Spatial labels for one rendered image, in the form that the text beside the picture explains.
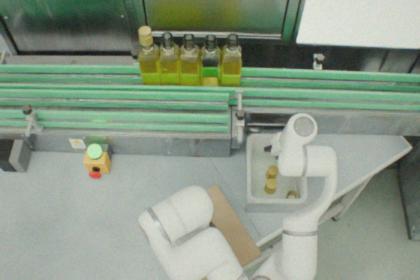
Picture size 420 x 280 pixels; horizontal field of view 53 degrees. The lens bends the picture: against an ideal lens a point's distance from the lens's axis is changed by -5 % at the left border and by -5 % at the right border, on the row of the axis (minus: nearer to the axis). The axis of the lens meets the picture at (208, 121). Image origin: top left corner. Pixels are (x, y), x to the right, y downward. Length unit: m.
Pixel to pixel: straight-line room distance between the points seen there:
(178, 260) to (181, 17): 0.69
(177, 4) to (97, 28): 0.30
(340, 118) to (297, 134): 0.39
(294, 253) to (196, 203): 0.26
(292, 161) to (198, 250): 0.30
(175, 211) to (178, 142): 0.39
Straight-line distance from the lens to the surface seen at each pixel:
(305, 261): 1.08
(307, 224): 1.06
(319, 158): 1.06
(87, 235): 1.37
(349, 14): 1.34
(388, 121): 1.49
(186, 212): 0.99
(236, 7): 1.28
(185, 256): 1.01
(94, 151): 1.36
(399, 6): 1.36
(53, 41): 1.54
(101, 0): 1.36
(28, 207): 1.46
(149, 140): 1.35
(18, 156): 1.45
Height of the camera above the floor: 2.02
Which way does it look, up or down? 58 degrees down
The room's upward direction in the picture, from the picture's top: straight up
